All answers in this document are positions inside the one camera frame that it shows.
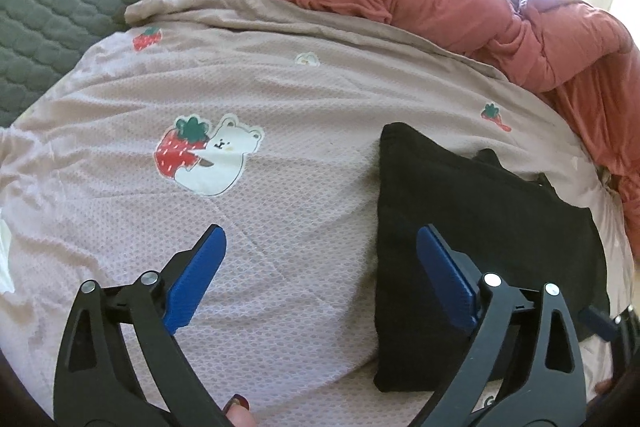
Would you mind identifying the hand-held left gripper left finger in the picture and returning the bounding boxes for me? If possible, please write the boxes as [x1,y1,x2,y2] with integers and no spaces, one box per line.
[52,224,236,427]

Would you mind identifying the person's left hand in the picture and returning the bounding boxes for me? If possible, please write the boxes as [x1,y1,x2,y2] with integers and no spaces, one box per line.
[222,393,258,427]

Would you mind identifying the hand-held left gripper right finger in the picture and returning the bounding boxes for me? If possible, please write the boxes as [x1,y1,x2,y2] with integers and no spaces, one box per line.
[407,224,586,427]

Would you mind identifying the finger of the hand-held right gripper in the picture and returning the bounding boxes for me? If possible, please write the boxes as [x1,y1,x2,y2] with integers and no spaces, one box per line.
[577,305,619,343]

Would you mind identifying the pink strawberry bear printed blanket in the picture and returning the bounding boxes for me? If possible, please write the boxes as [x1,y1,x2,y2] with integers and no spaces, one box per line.
[0,0,636,427]

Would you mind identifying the black garment with orange cuffs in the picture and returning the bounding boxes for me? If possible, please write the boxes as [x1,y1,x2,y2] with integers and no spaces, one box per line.
[372,122,612,394]

